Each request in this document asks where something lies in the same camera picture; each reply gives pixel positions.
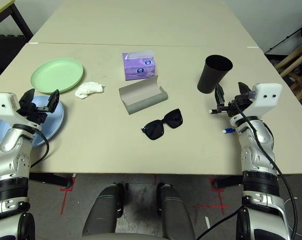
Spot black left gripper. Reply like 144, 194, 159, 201
15, 88, 61, 125

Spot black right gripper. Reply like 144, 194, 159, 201
214, 81, 253, 117

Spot blue plastic plate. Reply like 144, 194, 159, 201
0, 94, 65, 148

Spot white tissue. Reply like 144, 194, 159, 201
75, 80, 106, 100

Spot black sunglasses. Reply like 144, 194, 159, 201
140, 108, 184, 141

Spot grey glasses case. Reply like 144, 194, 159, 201
118, 75, 169, 116

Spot black plastic cup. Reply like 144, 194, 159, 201
197, 54, 233, 95

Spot green plastic plate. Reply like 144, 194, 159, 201
30, 57, 84, 95

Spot black foam floor mats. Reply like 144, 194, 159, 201
0, 33, 33, 86

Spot black table foot bar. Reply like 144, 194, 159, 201
29, 172, 75, 190
212, 174, 244, 190

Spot purple tissue box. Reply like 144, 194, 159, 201
122, 49, 158, 81

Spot red tape cross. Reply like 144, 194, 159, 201
192, 189, 230, 216

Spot grey robot left leg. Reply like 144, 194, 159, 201
82, 182, 129, 238

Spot grey robot leg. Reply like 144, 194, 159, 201
82, 182, 129, 238
157, 182, 196, 240

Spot grey robot right leg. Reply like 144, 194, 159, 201
157, 182, 196, 240

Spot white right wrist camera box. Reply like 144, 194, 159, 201
237, 82, 283, 121

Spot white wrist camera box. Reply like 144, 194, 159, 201
237, 82, 283, 121
0, 92, 21, 126

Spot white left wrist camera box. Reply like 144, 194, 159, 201
0, 92, 21, 126

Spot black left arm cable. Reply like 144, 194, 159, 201
28, 126, 50, 168

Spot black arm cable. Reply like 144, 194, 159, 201
195, 99, 299, 240
28, 126, 50, 168

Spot wooden furniture frame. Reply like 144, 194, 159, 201
274, 41, 302, 101

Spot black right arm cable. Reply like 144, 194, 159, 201
195, 99, 299, 240

